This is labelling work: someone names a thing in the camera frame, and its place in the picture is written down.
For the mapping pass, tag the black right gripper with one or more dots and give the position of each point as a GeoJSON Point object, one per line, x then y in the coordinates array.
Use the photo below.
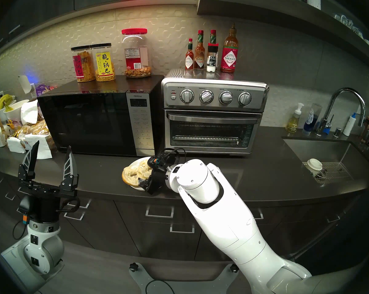
{"type": "Point", "coordinates": [158, 181]}

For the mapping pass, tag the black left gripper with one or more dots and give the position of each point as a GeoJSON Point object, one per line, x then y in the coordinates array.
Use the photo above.
{"type": "Point", "coordinates": [43, 204]}

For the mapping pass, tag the sliced bagel half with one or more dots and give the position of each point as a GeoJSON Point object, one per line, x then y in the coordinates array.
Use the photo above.
{"type": "Point", "coordinates": [131, 175]}
{"type": "Point", "coordinates": [144, 171]}

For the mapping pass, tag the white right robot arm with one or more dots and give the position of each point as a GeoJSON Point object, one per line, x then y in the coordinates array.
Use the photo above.
{"type": "Point", "coordinates": [227, 229]}

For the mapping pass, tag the black microwave oven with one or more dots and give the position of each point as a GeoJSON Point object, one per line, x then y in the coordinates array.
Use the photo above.
{"type": "Point", "coordinates": [89, 122]}

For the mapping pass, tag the metal oven rack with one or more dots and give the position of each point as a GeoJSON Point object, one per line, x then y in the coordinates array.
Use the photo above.
{"type": "Point", "coordinates": [202, 138]}

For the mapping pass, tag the stainless steel toaster oven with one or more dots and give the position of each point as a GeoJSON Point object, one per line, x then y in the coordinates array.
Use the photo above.
{"type": "Point", "coordinates": [215, 97]}

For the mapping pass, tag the white round plate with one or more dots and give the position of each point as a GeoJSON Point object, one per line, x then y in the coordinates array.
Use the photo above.
{"type": "Point", "coordinates": [138, 161]}

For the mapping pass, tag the bagged bread loaf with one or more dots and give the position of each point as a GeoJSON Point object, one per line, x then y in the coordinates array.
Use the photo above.
{"type": "Point", "coordinates": [37, 129]}

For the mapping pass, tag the crumpled white paper bag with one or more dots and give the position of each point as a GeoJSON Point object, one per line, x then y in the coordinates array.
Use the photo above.
{"type": "Point", "coordinates": [29, 112]}

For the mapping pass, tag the white bowl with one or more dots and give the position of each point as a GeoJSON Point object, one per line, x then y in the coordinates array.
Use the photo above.
{"type": "Point", "coordinates": [16, 111]}

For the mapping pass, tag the black base knob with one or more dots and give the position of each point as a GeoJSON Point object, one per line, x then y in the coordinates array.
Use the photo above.
{"type": "Point", "coordinates": [233, 267]}
{"type": "Point", "coordinates": [133, 266]}

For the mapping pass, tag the purple snack bag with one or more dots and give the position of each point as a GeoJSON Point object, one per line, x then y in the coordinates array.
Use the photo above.
{"type": "Point", "coordinates": [43, 89]}

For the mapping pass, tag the yellow banana bunch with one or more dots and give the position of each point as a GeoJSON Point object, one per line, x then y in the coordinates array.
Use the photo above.
{"type": "Point", "coordinates": [3, 101]}

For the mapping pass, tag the snack jar red label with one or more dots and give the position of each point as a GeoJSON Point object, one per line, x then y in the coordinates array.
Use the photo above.
{"type": "Point", "coordinates": [80, 66]}

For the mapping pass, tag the snack jar yellow label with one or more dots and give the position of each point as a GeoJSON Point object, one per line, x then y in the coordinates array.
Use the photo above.
{"type": "Point", "coordinates": [104, 63]}

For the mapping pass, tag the large jar red lid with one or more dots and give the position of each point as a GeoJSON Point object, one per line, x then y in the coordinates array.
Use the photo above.
{"type": "Point", "coordinates": [135, 57]}

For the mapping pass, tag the small red Tabasco bottle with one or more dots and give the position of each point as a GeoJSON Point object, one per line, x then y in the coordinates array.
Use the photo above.
{"type": "Point", "coordinates": [189, 62]}

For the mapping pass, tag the medium orange Tabasco bottle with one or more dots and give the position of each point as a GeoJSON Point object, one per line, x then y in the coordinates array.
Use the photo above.
{"type": "Point", "coordinates": [199, 59]}

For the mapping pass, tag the black capped salt shaker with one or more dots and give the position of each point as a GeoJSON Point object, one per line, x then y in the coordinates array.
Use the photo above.
{"type": "Point", "coordinates": [212, 60]}

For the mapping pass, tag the large Tabasco sauce bottle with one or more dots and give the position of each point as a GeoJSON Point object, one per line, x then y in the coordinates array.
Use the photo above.
{"type": "Point", "coordinates": [229, 57]}

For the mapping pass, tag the yellow soap pump dispenser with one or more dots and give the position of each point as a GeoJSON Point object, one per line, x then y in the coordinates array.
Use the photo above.
{"type": "Point", "coordinates": [293, 125]}

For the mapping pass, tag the green label Tabasco bottle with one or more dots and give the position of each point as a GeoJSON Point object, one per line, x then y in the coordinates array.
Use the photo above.
{"type": "Point", "coordinates": [213, 36]}

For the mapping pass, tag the paper coffee cup white lid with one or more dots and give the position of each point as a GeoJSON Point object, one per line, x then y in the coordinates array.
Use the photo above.
{"type": "Point", "coordinates": [314, 165]}

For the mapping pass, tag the dark wood upper cabinet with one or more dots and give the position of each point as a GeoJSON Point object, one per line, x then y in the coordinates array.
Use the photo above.
{"type": "Point", "coordinates": [43, 2]}

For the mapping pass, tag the blue dish soap bottle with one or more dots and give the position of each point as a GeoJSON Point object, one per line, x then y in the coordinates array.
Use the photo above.
{"type": "Point", "coordinates": [310, 122]}

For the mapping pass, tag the stainless steel sink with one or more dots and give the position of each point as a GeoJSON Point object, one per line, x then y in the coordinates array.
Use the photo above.
{"type": "Point", "coordinates": [319, 146]}

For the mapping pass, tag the small metal sink button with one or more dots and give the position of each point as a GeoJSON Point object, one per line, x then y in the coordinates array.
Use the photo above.
{"type": "Point", "coordinates": [337, 132]}

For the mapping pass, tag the chrome gooseneck faucet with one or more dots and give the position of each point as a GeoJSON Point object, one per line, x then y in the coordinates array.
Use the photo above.
{"type": "Point", "coordinates": [331, 103]}

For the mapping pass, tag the white bottle blue cap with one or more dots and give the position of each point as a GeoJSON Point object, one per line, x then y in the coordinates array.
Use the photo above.
{"type": "Point", "coordinates": [349, 126]}

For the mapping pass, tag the clear drinking glasses row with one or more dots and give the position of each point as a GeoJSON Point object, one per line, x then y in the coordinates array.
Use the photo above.
{"type": "Point", "coordinates": [348, 24]}

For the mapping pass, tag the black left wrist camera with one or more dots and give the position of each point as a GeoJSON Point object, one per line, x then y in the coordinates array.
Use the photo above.
{"type": "Point", "coordinates": [23, 207]}

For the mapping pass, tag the white paper wall note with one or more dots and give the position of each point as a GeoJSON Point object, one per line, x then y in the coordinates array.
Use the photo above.
{"type": "Point", "coordinates": [25, 83]}

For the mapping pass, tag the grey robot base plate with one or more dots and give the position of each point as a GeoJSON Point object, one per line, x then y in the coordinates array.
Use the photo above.
{"type": "Point", "coordinates": [187, 285]}

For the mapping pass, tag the dark wood wall shelf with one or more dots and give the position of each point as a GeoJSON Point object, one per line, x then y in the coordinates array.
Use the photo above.
{"type": "Point", "coordinates": [264, 8]}

